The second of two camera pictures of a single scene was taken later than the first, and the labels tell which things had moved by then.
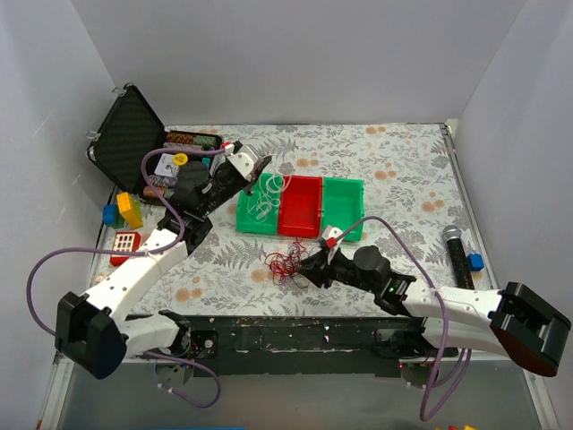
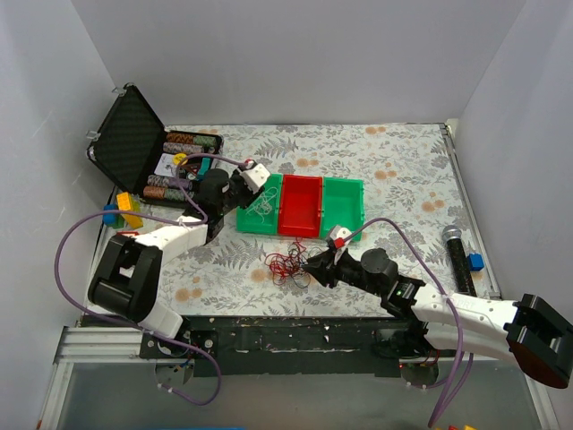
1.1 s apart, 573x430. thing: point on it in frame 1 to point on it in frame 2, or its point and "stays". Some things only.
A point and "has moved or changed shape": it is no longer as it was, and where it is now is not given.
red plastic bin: [300, 206] stays
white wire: [270, 185] has moved or changed shape
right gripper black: [322, 264] stays
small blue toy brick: [475, 262] stays
